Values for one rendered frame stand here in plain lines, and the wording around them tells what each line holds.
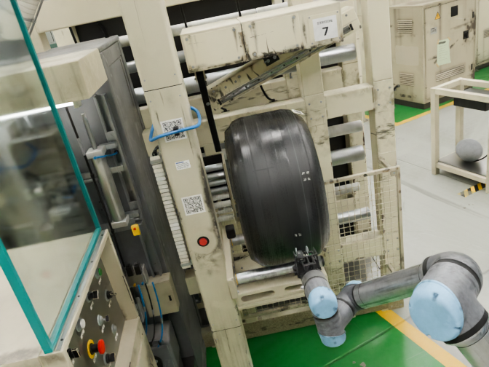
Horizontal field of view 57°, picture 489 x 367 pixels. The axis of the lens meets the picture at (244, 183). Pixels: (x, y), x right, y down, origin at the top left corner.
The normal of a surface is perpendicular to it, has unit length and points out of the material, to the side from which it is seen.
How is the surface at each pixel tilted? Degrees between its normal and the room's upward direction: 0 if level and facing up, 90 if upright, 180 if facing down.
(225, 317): 90
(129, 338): 0
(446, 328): 82
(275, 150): 40
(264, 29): 90
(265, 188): 63
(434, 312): 84
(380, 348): 0
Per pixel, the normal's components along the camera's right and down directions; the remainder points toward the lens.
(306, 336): -0.18, -0.89
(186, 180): 0.09, 0.40
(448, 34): 0.44, 0.30
